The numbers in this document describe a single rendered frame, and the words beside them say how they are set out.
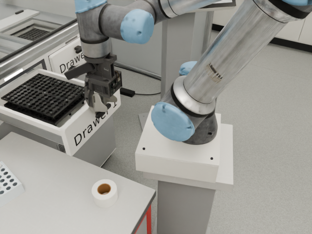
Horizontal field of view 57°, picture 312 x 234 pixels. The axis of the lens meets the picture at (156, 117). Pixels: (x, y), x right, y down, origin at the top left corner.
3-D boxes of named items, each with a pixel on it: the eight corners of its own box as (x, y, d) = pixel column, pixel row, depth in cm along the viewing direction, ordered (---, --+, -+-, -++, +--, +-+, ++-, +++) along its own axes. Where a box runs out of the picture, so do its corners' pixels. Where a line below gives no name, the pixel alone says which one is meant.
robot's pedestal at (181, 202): (210, 228, 157) (235, 123, 108) (206, 287, 134) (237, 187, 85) (155, 218, 161) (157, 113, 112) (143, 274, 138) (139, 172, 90)
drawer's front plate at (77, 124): (120, 105, 107) (119, 79, 100) (71, 157, 86) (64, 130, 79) (117, 103, 107) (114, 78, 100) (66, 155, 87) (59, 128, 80)
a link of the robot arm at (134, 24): (162, 3, 68) (123, -5, 72) (139, 17, 60) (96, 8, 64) (161, 34, 73) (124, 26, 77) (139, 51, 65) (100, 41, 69)
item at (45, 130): (114, 102, 105) (113, 88, 101) (68, 148, 87) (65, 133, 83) (31, 77, 118) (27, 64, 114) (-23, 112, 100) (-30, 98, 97)
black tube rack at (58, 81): (89, 102, 105) (87, 87, 101) (57, 131, 93) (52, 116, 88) (42, 87, 112) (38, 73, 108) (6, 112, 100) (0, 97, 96)
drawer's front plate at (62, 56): (98, 52, 139) (94, 30, 132) (57, 81, 119) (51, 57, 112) (94, 51, 140) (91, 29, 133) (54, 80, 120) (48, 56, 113)
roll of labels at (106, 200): (115, 209, 80) (113, 200, 77) (90, 207, 80) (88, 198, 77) (120, 188, 85) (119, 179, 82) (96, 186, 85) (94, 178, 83)
